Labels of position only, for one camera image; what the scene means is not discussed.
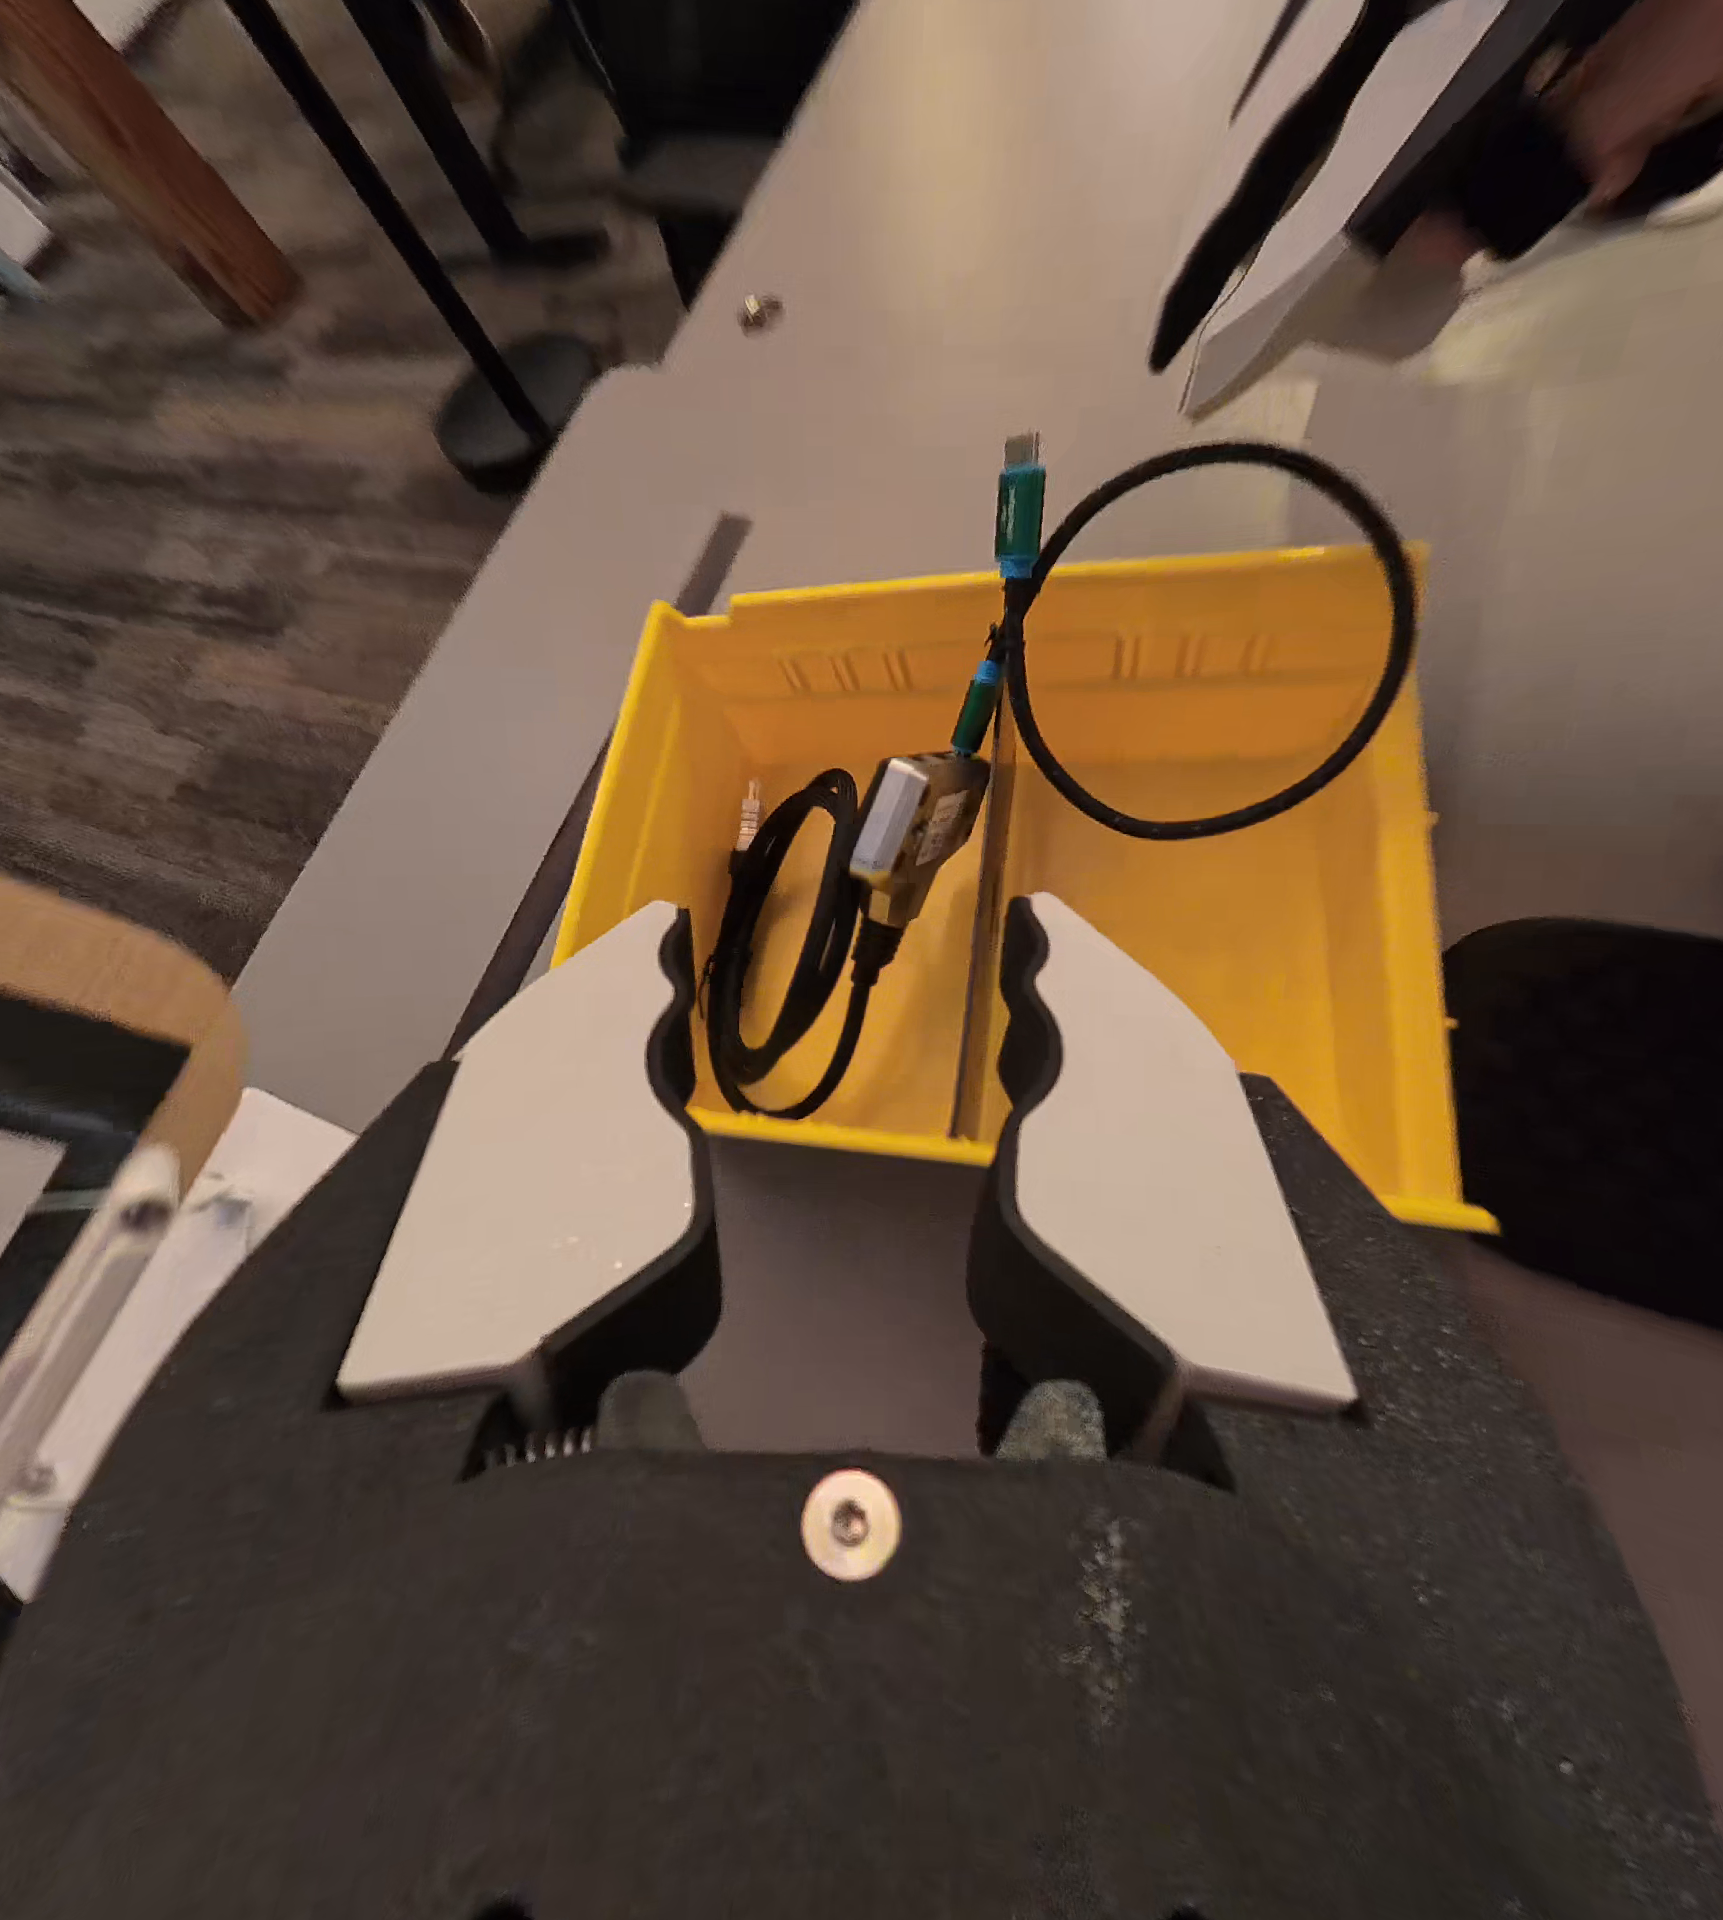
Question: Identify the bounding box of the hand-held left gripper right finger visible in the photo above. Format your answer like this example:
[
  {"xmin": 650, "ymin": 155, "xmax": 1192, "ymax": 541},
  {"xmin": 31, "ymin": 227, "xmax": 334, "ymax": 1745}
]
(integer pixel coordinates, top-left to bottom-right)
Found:
[{"xmin": 966, "ymin": 892, "xmax": 1362, "ymax": 1421}]

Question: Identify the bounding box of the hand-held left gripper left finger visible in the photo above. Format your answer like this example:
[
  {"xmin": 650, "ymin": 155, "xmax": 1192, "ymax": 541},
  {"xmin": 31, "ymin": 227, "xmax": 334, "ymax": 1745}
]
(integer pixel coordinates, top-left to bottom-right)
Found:
[{"xmin": 334, "ymin": 897, "xmax": 726, "ymax": 1410}]

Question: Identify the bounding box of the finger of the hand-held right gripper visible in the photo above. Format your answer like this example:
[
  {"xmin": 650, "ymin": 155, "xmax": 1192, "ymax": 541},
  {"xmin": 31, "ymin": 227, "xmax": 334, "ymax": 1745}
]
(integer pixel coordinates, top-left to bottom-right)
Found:
[{"xmin": 1150, "ymin": 0, "xmax": 1568, "ymax": 423}]

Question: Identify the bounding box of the thin black cable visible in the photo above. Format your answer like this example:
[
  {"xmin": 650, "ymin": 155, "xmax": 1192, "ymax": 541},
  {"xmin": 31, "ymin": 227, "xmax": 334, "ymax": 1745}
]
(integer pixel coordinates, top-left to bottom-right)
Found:
[{"xmin": 704, "ymin": 768, "xmax": 900, "ymax": 1124}]

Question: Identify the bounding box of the yellow plastic bin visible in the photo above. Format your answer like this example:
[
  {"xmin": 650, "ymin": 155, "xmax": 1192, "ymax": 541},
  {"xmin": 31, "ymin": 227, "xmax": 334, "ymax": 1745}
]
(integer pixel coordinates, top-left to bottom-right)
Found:
[{"xmin": 550, "ymin": 541, "xmax": 1500, "ymax": 1241}]

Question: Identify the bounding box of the black braided hdmi cable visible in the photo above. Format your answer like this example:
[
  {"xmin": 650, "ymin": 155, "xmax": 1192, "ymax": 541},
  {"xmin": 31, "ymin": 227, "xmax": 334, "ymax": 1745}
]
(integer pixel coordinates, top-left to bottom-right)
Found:
[{"xmin": 952, "ymin": 432, "xmax": 1418, "ymax": 842}]

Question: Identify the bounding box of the silver hdmi adapter hub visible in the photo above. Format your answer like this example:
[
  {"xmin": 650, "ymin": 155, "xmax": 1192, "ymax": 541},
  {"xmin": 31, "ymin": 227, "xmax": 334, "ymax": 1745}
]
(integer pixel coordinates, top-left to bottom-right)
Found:
[{"xmin": 850, "ymin": 750, "xmax": 994, "ymax": 932}]

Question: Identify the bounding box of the person's right hand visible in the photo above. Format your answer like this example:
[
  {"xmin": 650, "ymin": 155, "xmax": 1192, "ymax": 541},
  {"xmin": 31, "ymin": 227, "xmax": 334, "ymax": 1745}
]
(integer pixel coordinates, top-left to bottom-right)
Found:
[{"xmin": 1574, "ymin": 0, "xmax": 1723, "ymax": 170}]

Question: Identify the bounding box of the dark bin divider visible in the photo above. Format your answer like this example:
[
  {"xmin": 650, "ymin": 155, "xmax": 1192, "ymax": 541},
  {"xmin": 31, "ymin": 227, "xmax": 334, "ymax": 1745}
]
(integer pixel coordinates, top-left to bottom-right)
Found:
[{"xmin": 952, "ymin": 570, "xmax": 1022, "ymax": 1143}]

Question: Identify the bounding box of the wood framed display stand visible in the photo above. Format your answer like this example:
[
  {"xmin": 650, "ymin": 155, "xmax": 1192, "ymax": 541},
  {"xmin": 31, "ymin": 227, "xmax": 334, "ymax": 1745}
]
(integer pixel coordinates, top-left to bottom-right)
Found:
[{"xmin": 0, "ymin": 841, "xmax": 360, "ymax": 1668}]

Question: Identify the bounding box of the brown wooden beam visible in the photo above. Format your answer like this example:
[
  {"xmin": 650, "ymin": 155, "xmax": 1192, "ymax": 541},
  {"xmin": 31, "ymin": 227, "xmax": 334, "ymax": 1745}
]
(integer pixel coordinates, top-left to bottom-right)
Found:
[{"xmin": 0, "ymin": 0, "xmax": 306, "ymax": 332}]

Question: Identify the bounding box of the black stanchion post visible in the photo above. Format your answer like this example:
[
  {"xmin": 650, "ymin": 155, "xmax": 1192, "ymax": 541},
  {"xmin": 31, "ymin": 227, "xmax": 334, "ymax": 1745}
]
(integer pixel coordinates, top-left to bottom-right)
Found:
[
  {"xmin": 340, "ymin": 0, "xmax": 616, "ymax": 272},
  {"xmin": 220, "ymin": 0, "xmax": 604, "ymax": 495}
]

